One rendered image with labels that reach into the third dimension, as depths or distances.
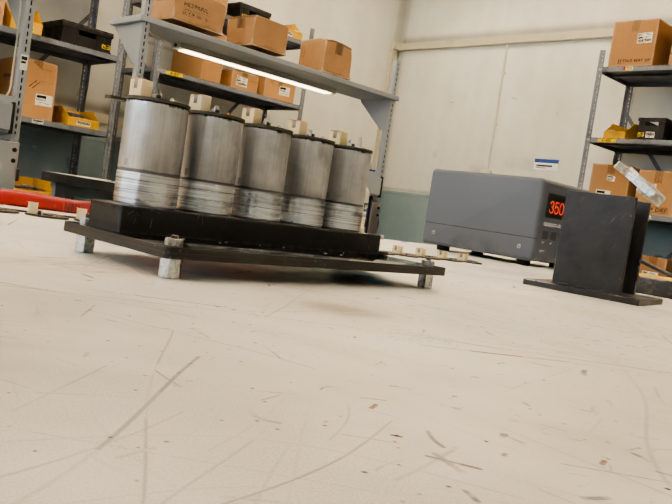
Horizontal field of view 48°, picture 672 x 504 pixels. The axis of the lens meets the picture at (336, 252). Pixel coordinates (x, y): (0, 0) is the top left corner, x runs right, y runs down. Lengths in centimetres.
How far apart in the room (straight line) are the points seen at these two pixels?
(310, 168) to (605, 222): 23
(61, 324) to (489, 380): 9
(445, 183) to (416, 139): 558
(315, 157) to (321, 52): 310
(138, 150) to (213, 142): 3
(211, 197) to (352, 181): 9
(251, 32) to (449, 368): 304
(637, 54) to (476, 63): 165
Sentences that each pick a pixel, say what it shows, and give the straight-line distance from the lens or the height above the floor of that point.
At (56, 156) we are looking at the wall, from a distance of 500.
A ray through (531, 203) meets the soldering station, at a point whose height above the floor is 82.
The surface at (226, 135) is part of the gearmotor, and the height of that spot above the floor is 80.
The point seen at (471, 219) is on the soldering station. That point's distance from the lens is 87.
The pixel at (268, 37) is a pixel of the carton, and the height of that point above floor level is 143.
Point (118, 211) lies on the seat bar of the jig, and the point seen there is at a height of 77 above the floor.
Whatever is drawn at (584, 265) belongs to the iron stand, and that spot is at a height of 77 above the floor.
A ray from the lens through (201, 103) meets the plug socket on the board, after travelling 31.
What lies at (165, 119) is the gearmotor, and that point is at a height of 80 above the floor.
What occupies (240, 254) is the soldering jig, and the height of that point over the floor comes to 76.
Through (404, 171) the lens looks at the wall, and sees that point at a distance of 650.
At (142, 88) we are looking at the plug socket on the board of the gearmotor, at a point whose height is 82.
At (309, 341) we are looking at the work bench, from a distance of 18.
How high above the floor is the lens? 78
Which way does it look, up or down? 3 degrees down
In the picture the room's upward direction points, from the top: 9 degrees clockwise
